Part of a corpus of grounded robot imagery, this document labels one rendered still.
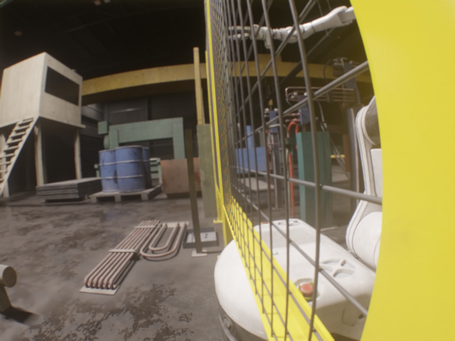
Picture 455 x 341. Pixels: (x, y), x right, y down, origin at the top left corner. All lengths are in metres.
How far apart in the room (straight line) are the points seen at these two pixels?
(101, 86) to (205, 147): 12.82
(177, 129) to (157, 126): 0.98
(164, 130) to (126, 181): 6.62
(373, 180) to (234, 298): 0.61
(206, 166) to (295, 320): 2.22
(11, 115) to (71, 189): 5.18
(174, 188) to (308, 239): 3.50
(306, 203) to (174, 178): 2.81
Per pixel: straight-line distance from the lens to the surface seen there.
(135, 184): 4.50
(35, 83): 9.12
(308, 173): 1.79
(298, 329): 0.33
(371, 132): 0.81
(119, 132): 11.48
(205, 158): 2.46
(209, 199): 2.49
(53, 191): 5.62
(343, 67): 1.43
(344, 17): 1.39
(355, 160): 1.34
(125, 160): 4.49
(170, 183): 4.16
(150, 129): 11.00
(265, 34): 1.38
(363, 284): 0.52
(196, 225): 1.52
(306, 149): 1.78
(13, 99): 9.84
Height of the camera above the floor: 0.62
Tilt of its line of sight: 3 degrees down
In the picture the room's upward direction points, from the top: 4 degrees counter-clockwise
